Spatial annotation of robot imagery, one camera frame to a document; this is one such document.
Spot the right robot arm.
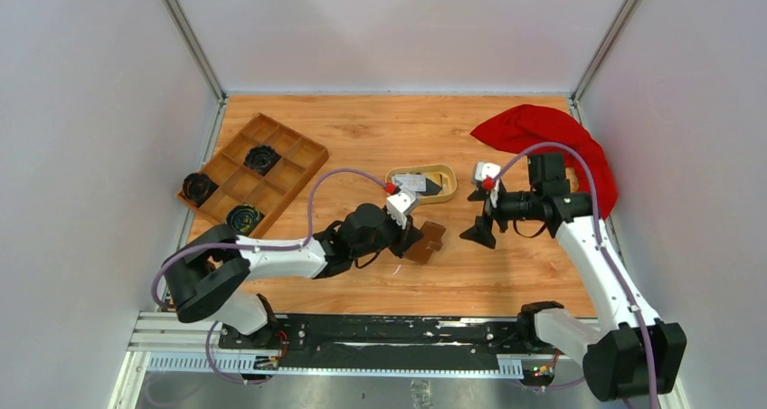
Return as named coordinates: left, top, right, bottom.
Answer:
left=461, top=152, right=687, bottom=406

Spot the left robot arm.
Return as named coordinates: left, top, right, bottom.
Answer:
left=163, top=203, right=424, bottom=348

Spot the black coiled cable roll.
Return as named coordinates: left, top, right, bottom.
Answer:
left=182, top=172, right=219, bottom=208
left=224, top=204, right=265, bottom=234
left=243, top=145, right=282, bottom=176

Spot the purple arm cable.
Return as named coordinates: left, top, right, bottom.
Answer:
left=491, top=141, right=660, bottom=409
left=149, top=167, right=397, bottom=386

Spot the brown leather card holder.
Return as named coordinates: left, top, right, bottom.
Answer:
left=403, top=221, right=447, bottom=265

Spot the beige oval tray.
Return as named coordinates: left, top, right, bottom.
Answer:
left=384, top=164, right=458, bottom=205

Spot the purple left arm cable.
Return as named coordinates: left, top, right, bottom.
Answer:
left=149, top=167, right=397, bottom=386

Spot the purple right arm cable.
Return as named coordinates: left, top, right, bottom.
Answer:
left=491, top=141, right=660, bottom=409

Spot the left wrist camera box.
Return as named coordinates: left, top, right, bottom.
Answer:
left=385, top=188, right=420, bottom=218

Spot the red cloth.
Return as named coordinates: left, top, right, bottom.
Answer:
left=470, top=104, right=618, bottom=218

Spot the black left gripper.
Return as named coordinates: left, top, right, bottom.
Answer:
left=352, top=207, right=423, bottom=260

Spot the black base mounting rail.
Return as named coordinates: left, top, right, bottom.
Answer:
left=216, top=314, right=555, bottom=372

